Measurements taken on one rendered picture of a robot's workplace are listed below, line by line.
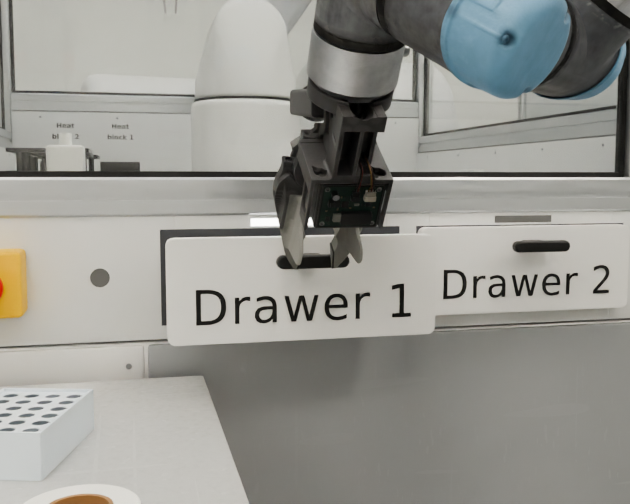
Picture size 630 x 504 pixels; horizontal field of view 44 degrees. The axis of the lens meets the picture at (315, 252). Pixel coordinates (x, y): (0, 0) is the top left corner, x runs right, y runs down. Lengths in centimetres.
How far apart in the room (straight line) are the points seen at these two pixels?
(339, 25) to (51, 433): 38
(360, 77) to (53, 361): 52
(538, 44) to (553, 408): 68
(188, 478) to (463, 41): 38
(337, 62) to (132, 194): 39
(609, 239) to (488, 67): 61
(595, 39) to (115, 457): 50
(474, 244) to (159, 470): 52
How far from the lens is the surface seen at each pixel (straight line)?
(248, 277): 81
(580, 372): 112
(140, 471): 65
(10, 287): 90
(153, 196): 93
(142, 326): 94
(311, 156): 67
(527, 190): 105
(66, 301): 94
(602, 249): 109
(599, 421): 116
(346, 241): 76
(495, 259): 102
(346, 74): 61
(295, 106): 75
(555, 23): 53
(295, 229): 73
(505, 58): 51
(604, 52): 64
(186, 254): 80
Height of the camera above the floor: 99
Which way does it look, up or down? 5 degrees down
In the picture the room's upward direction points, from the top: straight up
